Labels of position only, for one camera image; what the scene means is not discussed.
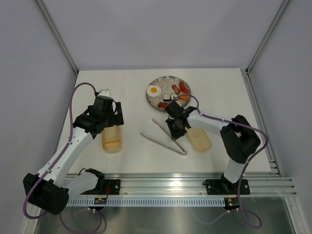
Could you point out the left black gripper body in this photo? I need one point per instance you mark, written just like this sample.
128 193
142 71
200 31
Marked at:
109 120

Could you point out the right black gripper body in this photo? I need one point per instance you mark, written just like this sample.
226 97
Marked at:
175 118

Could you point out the beige lunch box base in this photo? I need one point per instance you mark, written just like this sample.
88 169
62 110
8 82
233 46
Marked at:
111 138

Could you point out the metal tongs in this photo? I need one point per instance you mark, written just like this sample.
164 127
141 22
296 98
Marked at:
155 132

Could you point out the red bacon slice toy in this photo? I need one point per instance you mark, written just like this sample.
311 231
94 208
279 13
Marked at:
162 104

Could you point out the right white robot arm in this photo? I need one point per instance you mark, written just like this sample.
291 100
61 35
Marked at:
239 139

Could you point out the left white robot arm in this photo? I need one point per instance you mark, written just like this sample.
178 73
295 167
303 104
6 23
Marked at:
47 189

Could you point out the beige lunch box lid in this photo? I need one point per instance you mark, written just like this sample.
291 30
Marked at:
199 140

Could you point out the left sushi roll piece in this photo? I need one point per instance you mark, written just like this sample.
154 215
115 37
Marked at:
166 98

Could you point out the red sausage toy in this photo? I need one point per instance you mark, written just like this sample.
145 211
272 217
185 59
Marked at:
183 88

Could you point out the round speckled grey plate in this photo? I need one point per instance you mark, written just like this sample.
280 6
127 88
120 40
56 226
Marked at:
165 83

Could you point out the toy fried egg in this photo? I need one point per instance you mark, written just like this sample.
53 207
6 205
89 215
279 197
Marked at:
153 91

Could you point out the left circuit board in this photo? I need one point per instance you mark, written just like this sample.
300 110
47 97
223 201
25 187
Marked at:
100 201

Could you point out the circuit board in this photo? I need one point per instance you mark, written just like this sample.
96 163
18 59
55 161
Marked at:
231 204
100 201

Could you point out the right circuit board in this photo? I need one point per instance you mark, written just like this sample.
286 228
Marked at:
231 204

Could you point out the right black camera box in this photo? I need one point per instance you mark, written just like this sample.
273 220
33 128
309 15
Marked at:
175 111

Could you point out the black camera box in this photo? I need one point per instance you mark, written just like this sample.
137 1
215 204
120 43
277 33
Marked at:
175 111
104 104

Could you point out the left black camera box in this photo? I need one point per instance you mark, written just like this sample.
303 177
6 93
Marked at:
104 104

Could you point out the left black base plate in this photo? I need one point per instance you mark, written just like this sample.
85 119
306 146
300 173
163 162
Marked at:
112 186

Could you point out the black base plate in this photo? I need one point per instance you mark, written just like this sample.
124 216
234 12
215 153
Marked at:
219 187
112 186

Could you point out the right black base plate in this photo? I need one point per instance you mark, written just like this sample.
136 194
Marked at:
219 187

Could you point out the white slotted cable duct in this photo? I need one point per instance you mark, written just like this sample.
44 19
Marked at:
149 202

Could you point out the right side aluminium rail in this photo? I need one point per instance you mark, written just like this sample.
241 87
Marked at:
275 169

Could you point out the aluminium rail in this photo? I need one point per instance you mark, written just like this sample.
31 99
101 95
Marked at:
191 185
275 169

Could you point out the aluminium front rail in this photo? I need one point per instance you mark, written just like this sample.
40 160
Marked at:
191 185

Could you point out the left aluminium frame post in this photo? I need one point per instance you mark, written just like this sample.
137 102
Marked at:
52 27

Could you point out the aluminium frame post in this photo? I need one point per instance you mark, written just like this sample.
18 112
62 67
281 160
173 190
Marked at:
52 27
269 32

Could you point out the right aluminium frame post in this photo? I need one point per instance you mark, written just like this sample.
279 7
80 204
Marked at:
269 32

